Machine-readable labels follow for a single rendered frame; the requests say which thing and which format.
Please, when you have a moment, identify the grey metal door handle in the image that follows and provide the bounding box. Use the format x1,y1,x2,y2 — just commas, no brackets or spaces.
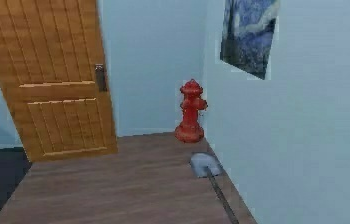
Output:
94,63,108,93

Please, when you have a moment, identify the brown wooden room door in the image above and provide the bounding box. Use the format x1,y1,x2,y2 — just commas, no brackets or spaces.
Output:
0,0,119,163

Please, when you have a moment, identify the grey shovel with dark handle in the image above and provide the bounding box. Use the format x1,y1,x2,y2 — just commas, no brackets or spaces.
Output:
189,152,241,224

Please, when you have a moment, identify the red fire hydrant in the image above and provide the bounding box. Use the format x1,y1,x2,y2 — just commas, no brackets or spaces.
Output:
174,78,209,144

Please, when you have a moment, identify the blue swirly night sky painting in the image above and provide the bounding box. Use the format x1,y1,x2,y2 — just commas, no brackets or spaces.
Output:
219,0,281,81

